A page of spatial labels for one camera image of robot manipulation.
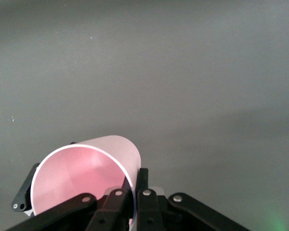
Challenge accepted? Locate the pink plastic cup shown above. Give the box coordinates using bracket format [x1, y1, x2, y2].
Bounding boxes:
[30, 135, 142, 228]

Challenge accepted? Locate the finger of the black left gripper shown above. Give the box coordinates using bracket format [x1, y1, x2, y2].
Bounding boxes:
[11, 163, 40, 212]

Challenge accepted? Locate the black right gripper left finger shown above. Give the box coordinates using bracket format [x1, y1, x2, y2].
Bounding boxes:
[4, 188, 135, 231]

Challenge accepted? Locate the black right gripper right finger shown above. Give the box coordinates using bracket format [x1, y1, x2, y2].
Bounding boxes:
[136, 167, 251, 231]

